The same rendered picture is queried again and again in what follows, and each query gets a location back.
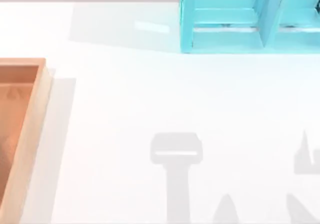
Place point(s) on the shallow salmon-coloured box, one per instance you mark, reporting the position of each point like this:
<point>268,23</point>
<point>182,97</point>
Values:
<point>22,138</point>

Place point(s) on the light blue rack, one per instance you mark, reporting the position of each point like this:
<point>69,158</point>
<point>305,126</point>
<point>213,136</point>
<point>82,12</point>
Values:
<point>225,39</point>

